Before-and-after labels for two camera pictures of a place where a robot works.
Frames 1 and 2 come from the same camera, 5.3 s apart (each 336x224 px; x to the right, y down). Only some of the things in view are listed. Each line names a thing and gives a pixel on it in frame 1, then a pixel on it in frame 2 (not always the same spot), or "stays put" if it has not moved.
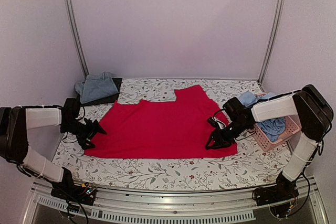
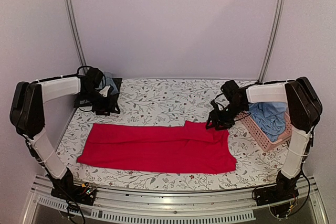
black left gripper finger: x=87 y=145 -> x=103 y=112
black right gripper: x=216 y=135 -> x=216 y=117
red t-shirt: x=158 y=129 stays put
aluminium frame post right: x=282 y=3 stays put
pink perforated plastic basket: x=292 y=127 stays put
